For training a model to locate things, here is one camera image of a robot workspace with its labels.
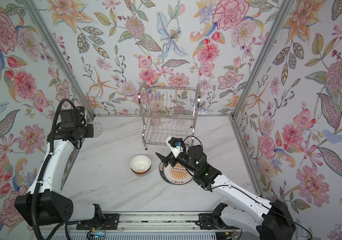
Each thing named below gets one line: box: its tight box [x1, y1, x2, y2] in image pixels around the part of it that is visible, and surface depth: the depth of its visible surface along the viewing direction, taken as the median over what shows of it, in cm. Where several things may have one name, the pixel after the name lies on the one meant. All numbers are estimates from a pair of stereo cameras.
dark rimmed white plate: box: [159, 161, 166, 181], surface depth 90 cm
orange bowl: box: [130, 155, 152, 174], surface depth 89 cm
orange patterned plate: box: [159, 162, 194, 185], surface depth 90 cm
